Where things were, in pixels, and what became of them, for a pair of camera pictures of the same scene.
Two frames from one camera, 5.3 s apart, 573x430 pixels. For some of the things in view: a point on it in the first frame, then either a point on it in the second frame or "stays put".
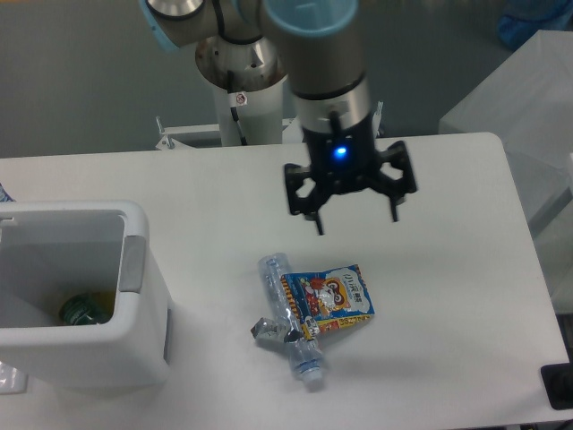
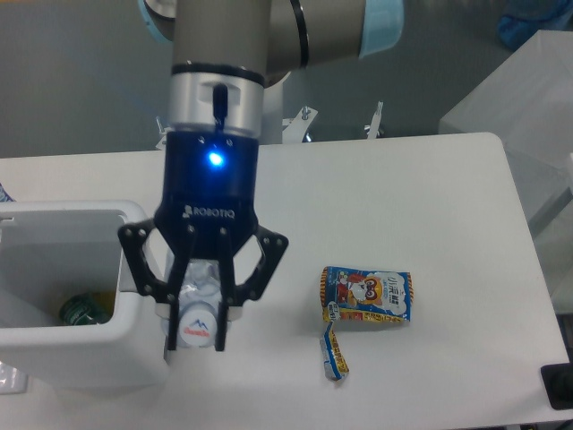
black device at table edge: [558, 380] stays put
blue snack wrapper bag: [325, 298] -> [361, 295]
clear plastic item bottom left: [12, 380] stays put
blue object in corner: [522, 19] stays put
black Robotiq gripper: [345, 160] -> [210, 181]
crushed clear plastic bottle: [303, 351] -> [199, 305]
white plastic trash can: [51, 251] stays put
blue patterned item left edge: [4, 196] stays put
